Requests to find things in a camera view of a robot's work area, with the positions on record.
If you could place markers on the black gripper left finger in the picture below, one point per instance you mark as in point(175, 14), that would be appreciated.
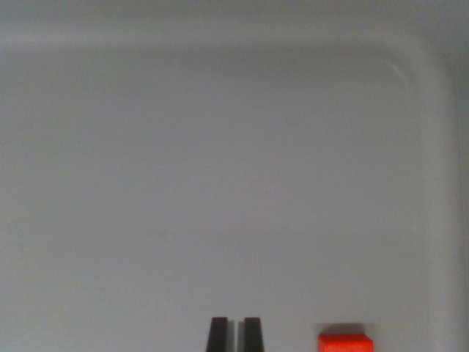
point(219, 335)

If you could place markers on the white plastic bin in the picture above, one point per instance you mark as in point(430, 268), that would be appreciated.
point(220, 165)

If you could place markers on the red block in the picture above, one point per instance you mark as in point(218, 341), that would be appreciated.
point(345, 344)

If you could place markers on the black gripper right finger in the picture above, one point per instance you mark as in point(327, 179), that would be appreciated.
point(253, 335)

